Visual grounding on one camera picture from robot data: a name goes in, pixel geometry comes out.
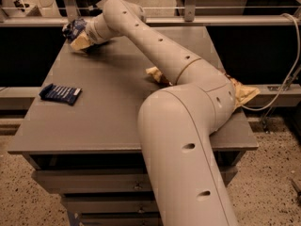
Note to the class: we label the top grey drawer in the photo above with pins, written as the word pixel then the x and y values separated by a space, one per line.
pixel 81 181

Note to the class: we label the brown SeaSalt multigrain chip bag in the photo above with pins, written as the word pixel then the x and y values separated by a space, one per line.
pixel 243 93

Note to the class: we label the blue Kettle chip bag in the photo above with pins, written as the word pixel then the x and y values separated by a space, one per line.
pixel 72 30

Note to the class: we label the middle grey drawer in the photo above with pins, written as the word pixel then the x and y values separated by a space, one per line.
pixel 126 203

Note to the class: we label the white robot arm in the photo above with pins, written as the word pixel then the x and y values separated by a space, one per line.
pixel 174 123

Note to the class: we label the grey drawer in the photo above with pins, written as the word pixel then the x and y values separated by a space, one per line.
pixel 81 181
pixel 122 219
pixel 126 203

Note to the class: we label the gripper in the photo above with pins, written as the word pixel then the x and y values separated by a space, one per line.
pixel 91 32

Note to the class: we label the small blue snack packet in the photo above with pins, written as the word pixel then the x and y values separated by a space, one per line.
pixel 60 94

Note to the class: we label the grey drawer cabinet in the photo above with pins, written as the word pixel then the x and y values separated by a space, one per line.
pixel 101 130

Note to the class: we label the bottom grey drawer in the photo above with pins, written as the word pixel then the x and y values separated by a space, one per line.
pixel 122 219

